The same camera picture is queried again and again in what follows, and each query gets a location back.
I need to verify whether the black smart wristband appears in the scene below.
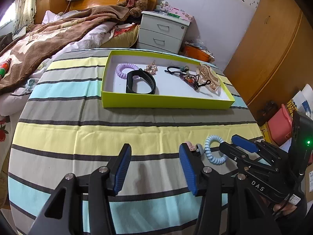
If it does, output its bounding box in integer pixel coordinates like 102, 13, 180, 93
126, 69, 157, 94

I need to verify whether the dark beaded bracelet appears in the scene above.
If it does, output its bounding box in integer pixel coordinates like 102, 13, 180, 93
179, 73, 212, 91

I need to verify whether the black elastic hair tie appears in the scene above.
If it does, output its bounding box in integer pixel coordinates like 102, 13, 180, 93
164, 65, 190, 77

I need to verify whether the gold rhinestone brooch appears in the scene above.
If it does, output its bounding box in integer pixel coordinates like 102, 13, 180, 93
144, 61, 158, 76

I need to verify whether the right hand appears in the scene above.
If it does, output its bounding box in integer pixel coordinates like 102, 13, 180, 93
261, 196, 307, 218

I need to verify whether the pink plastic bin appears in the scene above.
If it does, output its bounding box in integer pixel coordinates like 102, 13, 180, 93
268, 105, 292, 146

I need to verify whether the striped table cloth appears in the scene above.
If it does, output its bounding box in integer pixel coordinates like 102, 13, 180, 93
8, 49, 262, 234

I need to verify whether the translucent pink hair claw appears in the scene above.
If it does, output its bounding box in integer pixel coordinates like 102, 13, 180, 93
196, 64, 221, 93

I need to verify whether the wooden wardrobe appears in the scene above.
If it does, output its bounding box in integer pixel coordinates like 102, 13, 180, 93
223, 0, 313, 125

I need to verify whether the green shallow box tray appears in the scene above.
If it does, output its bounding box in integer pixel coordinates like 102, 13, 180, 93
101, 49, 235, 110

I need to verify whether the orange storage bin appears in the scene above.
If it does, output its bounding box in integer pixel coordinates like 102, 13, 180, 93
183, 44, 215, 63

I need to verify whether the white three-drawer nightstand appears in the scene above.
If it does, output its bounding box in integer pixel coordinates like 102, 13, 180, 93
136, 11, 190, 54

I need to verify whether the brown fleece blanket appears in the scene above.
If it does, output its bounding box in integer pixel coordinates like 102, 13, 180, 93
1, 5, 130, 94

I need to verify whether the pink floral box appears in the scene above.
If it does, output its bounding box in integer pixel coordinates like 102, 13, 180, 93
168, 7, 194, 22

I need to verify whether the floral curtain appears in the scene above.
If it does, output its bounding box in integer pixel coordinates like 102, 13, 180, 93
12, 0, 37, 35

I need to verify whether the bear charm hair tie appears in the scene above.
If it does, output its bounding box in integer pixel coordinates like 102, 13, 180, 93
183, 141, 205, 158

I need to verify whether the light blue spiral hair tie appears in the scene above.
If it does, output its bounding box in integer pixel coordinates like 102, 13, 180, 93
204, 134, 228, 165

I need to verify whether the purple spiral hair tie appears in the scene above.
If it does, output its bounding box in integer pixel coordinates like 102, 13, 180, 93
116, 63, 139, 80

